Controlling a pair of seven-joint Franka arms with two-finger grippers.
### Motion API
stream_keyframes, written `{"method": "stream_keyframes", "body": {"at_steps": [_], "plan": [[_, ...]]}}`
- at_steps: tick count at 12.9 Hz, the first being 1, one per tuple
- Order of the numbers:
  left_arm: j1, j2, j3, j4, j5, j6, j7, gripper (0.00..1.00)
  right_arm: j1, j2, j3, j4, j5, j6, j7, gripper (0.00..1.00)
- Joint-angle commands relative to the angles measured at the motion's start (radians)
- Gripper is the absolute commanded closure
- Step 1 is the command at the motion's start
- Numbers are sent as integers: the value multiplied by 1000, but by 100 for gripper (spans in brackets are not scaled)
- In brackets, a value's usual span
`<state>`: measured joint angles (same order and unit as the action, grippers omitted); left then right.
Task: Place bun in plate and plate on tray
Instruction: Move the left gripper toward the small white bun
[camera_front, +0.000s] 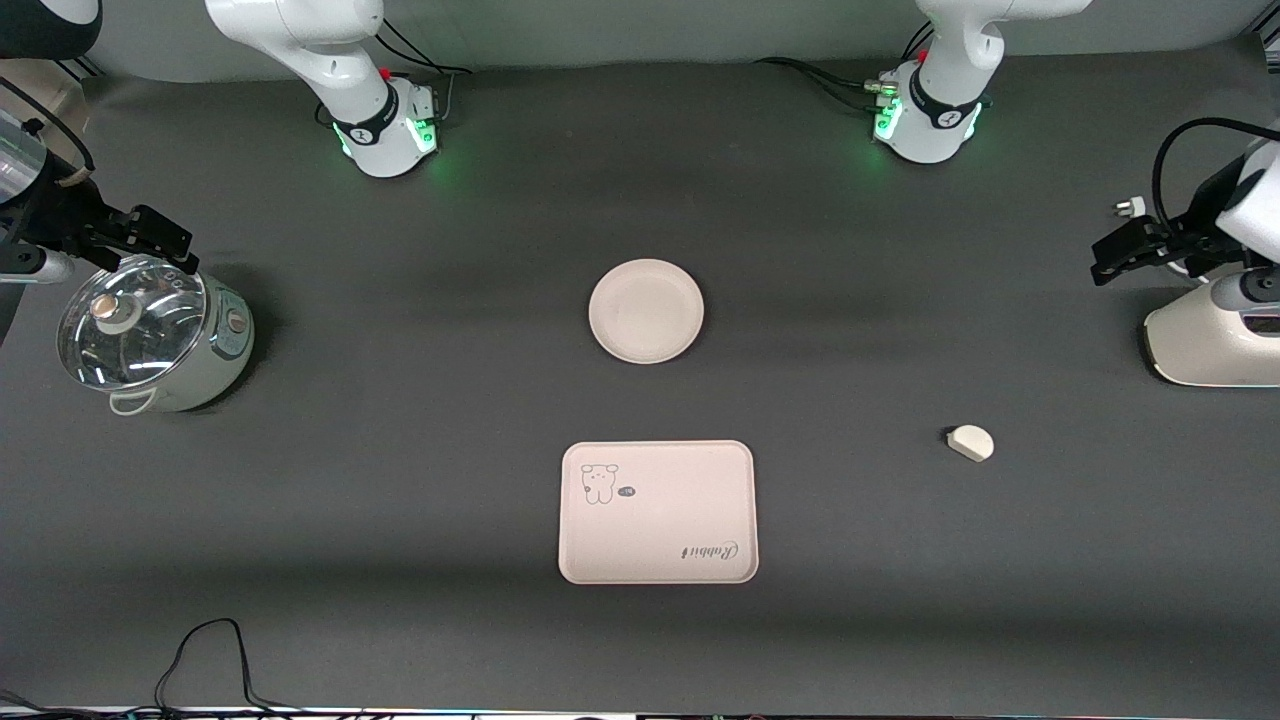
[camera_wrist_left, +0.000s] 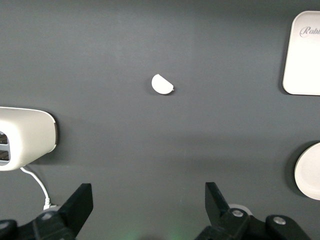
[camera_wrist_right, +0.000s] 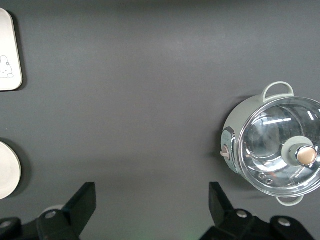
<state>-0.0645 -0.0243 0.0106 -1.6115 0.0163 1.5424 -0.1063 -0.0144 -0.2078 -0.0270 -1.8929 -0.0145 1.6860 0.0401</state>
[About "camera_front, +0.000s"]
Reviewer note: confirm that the cream white appliance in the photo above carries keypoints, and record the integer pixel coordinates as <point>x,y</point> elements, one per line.
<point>1210,345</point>

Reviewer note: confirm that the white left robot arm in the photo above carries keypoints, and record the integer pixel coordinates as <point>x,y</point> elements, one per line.
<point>940,110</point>

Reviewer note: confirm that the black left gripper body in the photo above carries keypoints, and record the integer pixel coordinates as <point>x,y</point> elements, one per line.
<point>1202,222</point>

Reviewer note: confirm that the cream rabbit print tray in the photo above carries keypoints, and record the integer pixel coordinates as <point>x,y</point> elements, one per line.
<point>660,520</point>

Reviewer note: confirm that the white steamed bun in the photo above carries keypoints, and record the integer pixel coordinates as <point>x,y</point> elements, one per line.
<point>971,442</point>

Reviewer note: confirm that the pale green electric pot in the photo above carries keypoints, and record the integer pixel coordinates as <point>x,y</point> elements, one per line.
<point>225,360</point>

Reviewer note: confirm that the white power plug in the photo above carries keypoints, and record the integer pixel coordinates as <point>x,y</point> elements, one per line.
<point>1130,208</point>

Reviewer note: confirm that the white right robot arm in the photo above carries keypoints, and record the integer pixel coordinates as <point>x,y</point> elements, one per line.
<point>370,110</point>

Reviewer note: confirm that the round cream plate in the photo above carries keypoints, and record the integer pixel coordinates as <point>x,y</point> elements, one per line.
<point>646,311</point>

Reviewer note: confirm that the beige furniture piece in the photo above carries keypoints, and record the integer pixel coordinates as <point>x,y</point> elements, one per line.
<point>40,100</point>

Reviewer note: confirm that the aluminium frame bar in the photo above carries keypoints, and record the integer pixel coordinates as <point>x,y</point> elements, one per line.
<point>85,68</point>

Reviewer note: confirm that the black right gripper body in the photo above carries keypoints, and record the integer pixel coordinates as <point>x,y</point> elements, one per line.
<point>57,212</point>

